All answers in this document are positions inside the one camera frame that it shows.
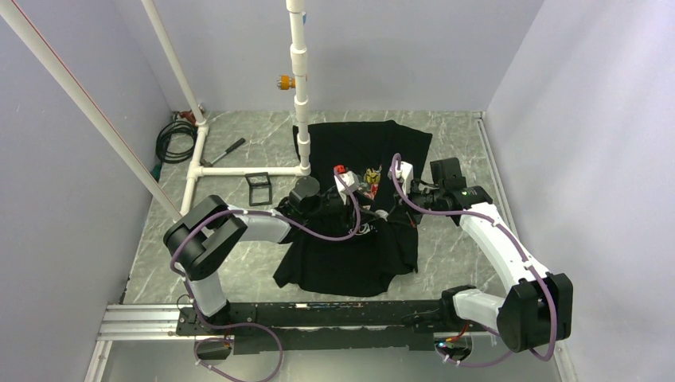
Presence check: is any black floral print t-shirt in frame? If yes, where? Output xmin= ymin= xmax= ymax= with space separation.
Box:
xmin=273 ymin=120 xmax=432 ymax=297

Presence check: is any orange yellow pipe fitting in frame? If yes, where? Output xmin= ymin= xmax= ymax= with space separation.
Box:
xmin=277 ymin=75 xmax=296 ymax=91

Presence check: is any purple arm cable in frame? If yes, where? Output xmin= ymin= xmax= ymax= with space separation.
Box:
xmin=388 ymin=153 xmax=559 ymax=368
xmin=168 ymin=171 xmax=363 ymax=382

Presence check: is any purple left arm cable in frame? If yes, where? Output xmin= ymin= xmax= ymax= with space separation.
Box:
xmin=168 ymin=171 xmax=363 ymax=382

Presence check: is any small black square frame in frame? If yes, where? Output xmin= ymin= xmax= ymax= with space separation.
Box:
xmin=244 ymin=172 xmax=273 ymax=207

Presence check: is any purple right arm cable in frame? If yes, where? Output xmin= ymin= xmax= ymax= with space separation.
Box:
xmin=388 ymin=153 xmax=559 ymax=368

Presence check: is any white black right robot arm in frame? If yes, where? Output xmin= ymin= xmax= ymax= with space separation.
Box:
xmin=388 ymin=154 xmax=573 ymax=361

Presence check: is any coiled black cable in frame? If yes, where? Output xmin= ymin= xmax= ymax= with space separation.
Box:
xmin=155 ymin=119 xmax=198 ymax=165

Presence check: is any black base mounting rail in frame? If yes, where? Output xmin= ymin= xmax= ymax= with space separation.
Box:
xmin=175 ymin=300 xmax=483 ymax=355

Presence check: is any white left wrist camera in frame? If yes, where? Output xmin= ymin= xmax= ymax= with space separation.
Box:
xmin=334 ymin=165 xmax=360 ymax=205

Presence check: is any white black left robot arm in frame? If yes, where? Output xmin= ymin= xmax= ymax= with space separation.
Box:
xmin=163 ymin=170 xmax=362 ymax=334

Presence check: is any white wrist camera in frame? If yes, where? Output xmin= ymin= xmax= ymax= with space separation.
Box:
xmin=388 ymin=160 xmax=414 ymax=195
xmin=334 ymin=165 xmax=360 ymax=205

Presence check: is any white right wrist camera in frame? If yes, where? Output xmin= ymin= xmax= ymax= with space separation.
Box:
xmin=388 ymin=160 xmax=414 ymax=195

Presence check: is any aluminium extrusion rail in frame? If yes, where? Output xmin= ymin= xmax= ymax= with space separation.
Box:
xmin=96 ymin=302 xmax=564 ymax=342

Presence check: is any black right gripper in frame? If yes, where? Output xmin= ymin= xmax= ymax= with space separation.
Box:
xmin=387 ymin=178 xmax=444 ymax=228

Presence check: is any black handled hammer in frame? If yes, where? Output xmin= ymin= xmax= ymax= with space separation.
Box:
xmin=200 ymin=138 xmax=246 ymax=167

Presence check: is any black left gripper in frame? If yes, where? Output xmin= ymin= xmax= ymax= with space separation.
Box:
xmin=304 ymin=189 xmax=380 ymax=229

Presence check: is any white pvc pipe frame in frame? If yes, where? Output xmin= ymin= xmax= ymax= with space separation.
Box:
xmin=1 ymin=1 xmax=287 ymax=219

